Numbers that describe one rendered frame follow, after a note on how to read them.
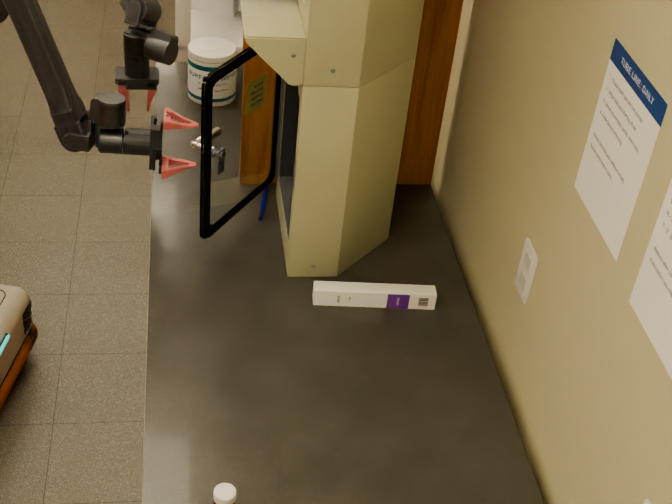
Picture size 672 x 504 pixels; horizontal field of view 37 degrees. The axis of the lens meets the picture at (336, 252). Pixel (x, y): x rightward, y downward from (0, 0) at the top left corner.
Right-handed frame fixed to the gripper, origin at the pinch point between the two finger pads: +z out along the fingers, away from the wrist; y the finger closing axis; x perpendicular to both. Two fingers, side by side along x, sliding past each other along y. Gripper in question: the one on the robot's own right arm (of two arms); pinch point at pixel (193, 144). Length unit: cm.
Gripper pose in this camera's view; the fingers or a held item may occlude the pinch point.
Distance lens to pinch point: 221.0
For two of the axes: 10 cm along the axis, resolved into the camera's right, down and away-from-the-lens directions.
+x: -1.2, -5.8, 8.1
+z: 9.8, 0.4, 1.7
